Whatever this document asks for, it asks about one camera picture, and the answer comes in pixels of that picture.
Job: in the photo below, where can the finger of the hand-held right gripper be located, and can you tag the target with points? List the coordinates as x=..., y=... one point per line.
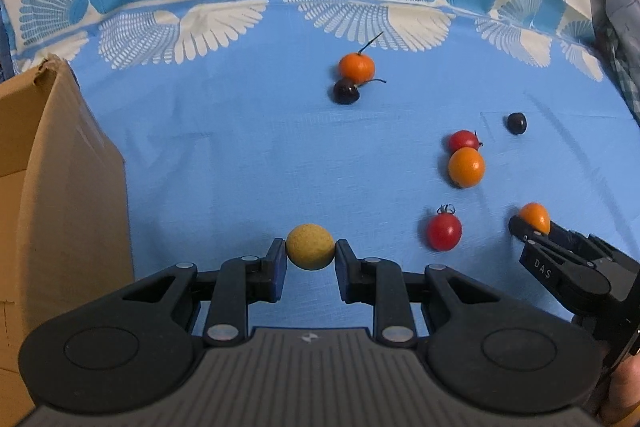
x=522, y=231
x=585, y=244

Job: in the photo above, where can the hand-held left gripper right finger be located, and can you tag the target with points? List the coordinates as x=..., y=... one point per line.
x=344, y=272

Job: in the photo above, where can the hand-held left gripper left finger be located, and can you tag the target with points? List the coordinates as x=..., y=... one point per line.
x=275, y=269

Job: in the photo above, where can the small orange kumquat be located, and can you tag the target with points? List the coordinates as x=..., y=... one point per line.
x=535, y=216

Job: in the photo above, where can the round yellow fruit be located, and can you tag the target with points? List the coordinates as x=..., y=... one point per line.
x=310, y=247

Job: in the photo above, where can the large orange kumquat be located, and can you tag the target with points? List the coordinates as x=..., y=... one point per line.
x=466, y=168

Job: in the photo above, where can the dark cherry with stem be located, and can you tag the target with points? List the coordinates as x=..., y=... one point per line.
x=346, y=92

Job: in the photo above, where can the orange mandarin with stem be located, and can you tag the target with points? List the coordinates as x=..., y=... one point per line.
x=356, y=67

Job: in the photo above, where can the brown cardboard box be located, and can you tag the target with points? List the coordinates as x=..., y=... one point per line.
x=60, y=217

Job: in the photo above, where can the person's right hand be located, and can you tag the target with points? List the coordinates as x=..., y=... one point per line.
x=626, y=389

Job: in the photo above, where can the red cherry tomato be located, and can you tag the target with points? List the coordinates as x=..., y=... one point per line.
x=444, y=229
x=462, y=139

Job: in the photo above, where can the blue fan-print bed sheet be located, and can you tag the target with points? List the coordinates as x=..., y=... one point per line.
x=240, y=157

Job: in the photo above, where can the plaid cloth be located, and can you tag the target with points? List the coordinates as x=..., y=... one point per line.
x=625, y=72

